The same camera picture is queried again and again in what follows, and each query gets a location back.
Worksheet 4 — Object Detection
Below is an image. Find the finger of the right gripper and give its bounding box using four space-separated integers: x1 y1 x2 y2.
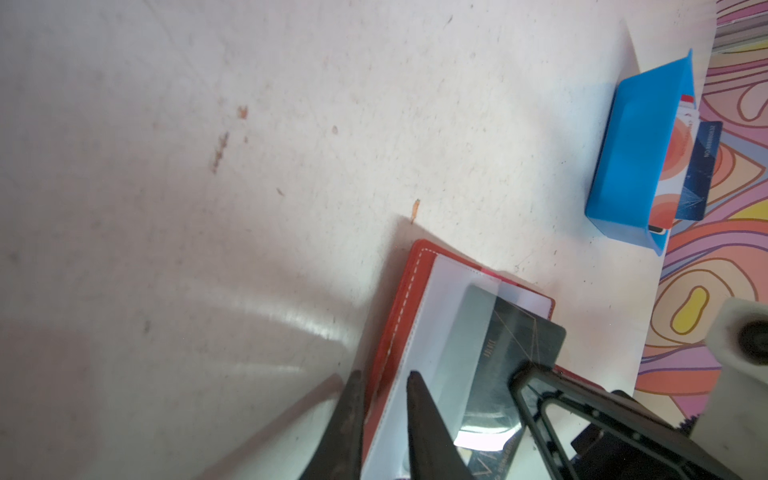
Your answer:
509 363 738 479

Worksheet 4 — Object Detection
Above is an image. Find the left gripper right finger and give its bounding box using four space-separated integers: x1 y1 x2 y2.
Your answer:
406 371 473 480

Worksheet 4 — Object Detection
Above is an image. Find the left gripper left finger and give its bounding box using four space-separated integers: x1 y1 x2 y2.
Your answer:
299 370 365 480

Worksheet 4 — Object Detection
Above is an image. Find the dark grey credit card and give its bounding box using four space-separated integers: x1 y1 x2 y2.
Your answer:
430 285 566 479

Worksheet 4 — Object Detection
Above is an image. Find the red leather card holder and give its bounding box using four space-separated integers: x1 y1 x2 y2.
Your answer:
359 238 607 480

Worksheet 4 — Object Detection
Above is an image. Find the blue credit card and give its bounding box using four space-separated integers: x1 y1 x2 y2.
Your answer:
676 121 723 221

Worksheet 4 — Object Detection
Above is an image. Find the blue plastic card tray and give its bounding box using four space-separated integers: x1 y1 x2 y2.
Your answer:
585 52 695 255

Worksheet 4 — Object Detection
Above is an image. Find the stack of credit cards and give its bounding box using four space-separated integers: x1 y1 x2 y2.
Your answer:
648 95 700 234

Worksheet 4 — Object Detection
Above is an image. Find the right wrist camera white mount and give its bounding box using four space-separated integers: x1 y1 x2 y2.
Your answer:
692 298 768 479

